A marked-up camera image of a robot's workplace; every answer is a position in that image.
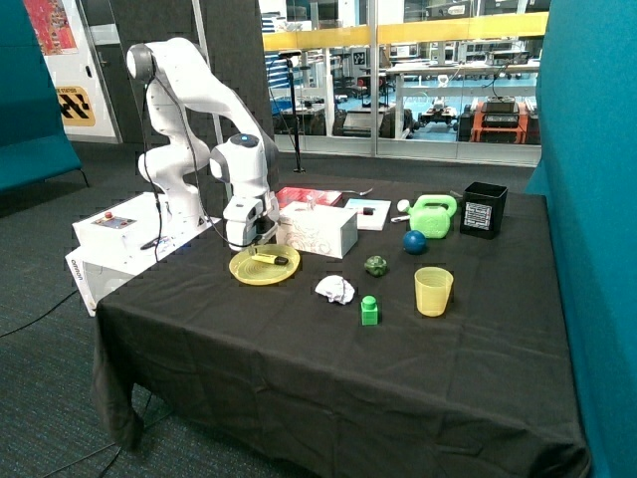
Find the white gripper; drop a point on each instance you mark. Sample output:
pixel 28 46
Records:
pixel 251 220

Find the yellow highlighter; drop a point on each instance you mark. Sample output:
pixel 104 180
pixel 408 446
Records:
pixel 270 259

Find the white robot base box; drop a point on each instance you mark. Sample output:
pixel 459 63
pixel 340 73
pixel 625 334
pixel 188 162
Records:
pixel 121 242

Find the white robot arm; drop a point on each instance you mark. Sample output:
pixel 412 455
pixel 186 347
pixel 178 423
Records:
pixel 206 124

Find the red book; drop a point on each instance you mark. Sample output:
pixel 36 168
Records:
pixel 290 194

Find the light blue book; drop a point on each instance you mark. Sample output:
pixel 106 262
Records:
pixel 373 222

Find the yellow plastic plate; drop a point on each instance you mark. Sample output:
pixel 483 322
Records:
pixel 255 273

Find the white cardboard box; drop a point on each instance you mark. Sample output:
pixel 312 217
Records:
pixel 323 230

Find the crumpled white paper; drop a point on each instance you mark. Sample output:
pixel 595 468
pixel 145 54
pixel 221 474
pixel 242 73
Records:
pixel 336 289

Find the metal spoon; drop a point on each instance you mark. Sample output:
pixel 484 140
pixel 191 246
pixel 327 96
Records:
pixel 361 193

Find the dark green toy vegetable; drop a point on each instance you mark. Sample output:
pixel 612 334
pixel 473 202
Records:
pixel 376 266

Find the green toy block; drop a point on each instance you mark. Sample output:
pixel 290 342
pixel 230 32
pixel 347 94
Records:
pixel 369 311

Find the white marker pen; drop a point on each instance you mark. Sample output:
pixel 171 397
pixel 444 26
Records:
pixel 399 219

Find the blue ball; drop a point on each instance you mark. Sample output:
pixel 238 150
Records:
pixel 414 242

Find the green toy watering can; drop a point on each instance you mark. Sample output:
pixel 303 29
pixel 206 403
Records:
pixel 430 214

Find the yellow plastic cup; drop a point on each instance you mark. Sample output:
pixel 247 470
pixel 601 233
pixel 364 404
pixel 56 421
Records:
pixel 433 287

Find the black tripod stand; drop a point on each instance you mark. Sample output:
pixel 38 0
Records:
pixel 287 56

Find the black tablecloth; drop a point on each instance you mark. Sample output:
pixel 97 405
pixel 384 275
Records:
pixel 485 390

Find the yellow black warning sign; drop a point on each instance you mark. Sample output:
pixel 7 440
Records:
pixel 75 105

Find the black square bin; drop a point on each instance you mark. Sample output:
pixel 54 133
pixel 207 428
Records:
pixel 483 209

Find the teal sofa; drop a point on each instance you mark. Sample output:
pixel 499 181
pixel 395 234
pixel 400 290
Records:
pixel 34 145

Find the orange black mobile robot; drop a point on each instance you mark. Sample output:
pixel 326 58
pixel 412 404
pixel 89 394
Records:
pixel 507 120

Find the red poster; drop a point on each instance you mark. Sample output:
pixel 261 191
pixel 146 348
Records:
pixel 52 27

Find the teal partition wall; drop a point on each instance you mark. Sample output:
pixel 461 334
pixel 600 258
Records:
pixel 586 96

